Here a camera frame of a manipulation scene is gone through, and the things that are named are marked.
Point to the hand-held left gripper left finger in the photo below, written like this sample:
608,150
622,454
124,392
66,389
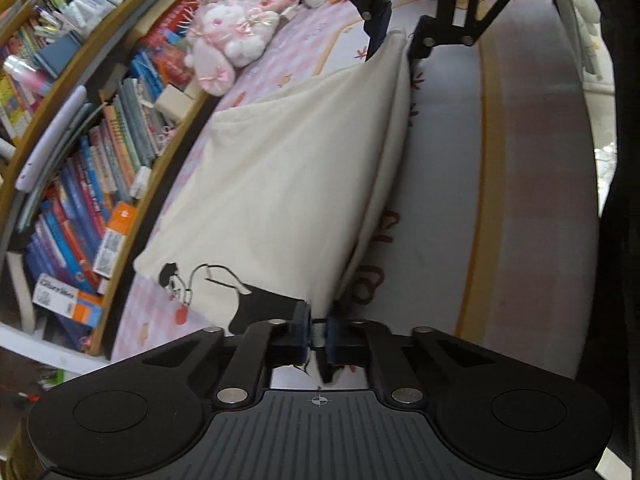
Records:
300,330

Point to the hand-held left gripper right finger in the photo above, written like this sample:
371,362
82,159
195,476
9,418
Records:
334,340

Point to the upright white orange toothpaste box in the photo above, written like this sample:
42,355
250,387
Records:
65,300

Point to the pink white plush rabbit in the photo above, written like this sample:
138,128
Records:
235,40

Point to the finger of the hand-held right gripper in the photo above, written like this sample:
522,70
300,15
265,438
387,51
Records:
378,22
422,40

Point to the upper row of books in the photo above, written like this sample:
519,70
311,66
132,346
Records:
60,50

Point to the cream pen holder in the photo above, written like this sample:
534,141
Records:
175,102

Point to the cream T-shirt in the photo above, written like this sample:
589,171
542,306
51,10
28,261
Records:
275,170

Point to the pink hair clip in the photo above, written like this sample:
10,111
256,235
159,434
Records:
162,137

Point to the person's dark clothing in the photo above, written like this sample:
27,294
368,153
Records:
625,160

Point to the grey leaning book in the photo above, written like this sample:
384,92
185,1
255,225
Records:
22,290

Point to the pink checked desk mat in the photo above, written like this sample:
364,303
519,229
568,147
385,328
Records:
450,185

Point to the white tablet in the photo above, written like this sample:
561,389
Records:
50,140

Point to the white and wood bookshelf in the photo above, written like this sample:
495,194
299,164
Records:
114,310

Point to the lying white orange toothpaste box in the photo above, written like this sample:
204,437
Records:
115,240

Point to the pink plush piglet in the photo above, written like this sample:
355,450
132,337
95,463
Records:
275,2

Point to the row of colourful books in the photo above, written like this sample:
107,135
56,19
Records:
90,180

